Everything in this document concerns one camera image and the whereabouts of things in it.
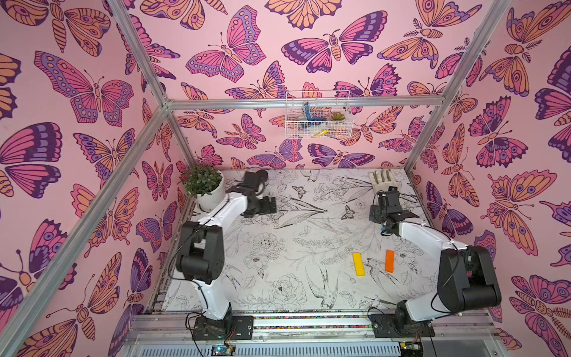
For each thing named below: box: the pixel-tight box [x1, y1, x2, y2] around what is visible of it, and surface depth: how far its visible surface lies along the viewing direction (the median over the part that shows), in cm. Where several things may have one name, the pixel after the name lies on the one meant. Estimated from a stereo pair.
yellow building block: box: [352, 252, 366, 277], surface depth 89 cm
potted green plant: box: [176, 163, 227, 213], surface depth 95 cm
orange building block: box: [385, 249, 395, 273], surface depth 90 cm
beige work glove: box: [368, 168, 400, 193], surface depth 119 cm
